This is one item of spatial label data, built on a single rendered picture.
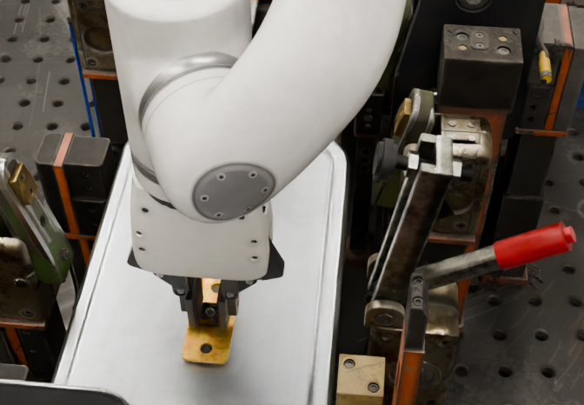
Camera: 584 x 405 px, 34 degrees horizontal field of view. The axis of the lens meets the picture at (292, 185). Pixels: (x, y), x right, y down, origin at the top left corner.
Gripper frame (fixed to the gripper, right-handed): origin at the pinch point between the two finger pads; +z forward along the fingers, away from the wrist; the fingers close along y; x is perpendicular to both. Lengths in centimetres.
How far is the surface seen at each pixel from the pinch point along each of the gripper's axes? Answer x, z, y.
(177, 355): 3.5, 3.3, 2.3
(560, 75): -29.6, -0.9, -30.4
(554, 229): 0.0, -11.6, -25.1
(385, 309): 2.6, -4.1, -13.9
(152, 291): -2.7, 3.3, 5.6
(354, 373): 7.7, -3.2, -11.9
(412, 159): 0.2, -17.8, -14.6
